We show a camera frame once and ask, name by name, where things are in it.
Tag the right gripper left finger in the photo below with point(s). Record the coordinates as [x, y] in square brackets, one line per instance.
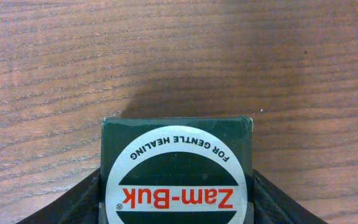
[79, 205]

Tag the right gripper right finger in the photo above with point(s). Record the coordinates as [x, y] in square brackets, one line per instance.
[273, 206]

